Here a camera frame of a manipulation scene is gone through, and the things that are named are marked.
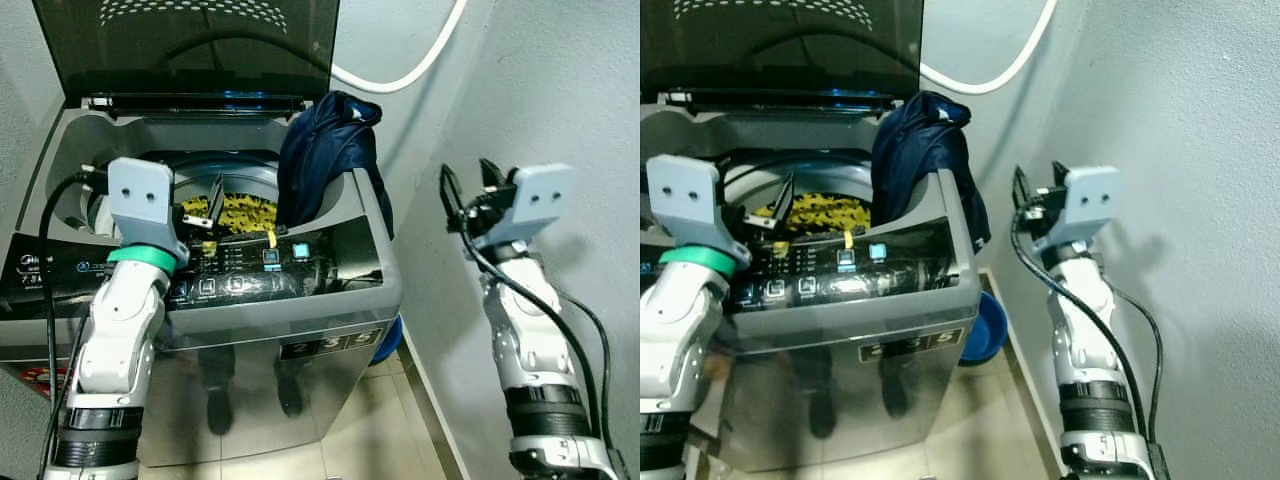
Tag silver top-load washing machine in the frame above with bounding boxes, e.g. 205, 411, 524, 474
640, 95, 982, 474
0, 95, 405, 470

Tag yellow and black garment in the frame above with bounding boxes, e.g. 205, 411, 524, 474
182, 192, 280, 237
752, 192, 869, 237

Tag navy blue garment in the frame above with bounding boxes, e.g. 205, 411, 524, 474
276, 91, 395, 239
871, 91, 992, 253

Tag blue plastic basin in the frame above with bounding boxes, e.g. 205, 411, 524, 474
959, 291, 1010, 365
369, 314, 405, 367

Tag dark transparent washer lid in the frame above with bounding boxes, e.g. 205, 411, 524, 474
32, 0, 342, 113
640, 0, 925, 113

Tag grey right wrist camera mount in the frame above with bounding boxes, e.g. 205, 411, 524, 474
1059, 165, 1124, 247
496, 163, 577, 249

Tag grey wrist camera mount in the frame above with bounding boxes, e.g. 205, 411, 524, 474
496, 163, 577, 249
106, 156, 190, 264
646, 154, 747, 267
1059, 165, 1124, 247

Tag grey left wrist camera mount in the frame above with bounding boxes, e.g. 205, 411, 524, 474
646, 154, 747, 267
106, 156, 190, 264

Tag white hose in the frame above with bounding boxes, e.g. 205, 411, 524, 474
330, 0, 469, 95
919, 0, 1060, 97

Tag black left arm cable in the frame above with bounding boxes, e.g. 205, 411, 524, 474
38, 168, 109, 480

